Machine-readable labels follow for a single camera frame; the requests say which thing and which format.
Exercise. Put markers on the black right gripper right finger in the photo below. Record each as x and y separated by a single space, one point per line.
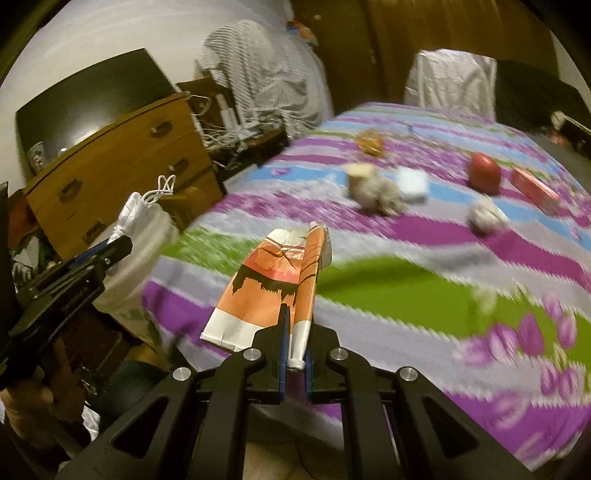
398 424

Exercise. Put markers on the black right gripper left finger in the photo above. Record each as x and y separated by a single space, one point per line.
192 425

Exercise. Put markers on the white cloth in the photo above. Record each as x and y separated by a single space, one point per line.
135 212

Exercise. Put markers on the white tissue ball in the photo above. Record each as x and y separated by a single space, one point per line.
485 217

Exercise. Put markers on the person's left hand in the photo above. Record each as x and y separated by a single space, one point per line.
32 408

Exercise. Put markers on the white plastic bucket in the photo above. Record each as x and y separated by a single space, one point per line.
124 283

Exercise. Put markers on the printed drinking cup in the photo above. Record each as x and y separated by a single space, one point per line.
37 158

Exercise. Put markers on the black television screen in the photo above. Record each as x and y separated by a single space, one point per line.
85 102

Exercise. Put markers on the striped floral bedsheet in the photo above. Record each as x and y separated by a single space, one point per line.
499 322

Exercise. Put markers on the wooden chest of drawers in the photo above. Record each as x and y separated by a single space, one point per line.
82 192

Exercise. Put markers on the white folded tissue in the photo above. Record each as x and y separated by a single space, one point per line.
413 184

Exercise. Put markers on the red apple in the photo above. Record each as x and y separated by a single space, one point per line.
484 174

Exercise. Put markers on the red rectangular packet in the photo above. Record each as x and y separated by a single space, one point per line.
540 194

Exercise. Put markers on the small orange snack wrapper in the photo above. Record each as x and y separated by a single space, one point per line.
371 142

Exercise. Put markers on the striped white hanging garment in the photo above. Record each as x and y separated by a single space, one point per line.
273 76

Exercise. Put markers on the dark wooden wardrobe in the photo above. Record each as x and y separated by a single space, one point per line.
368 47

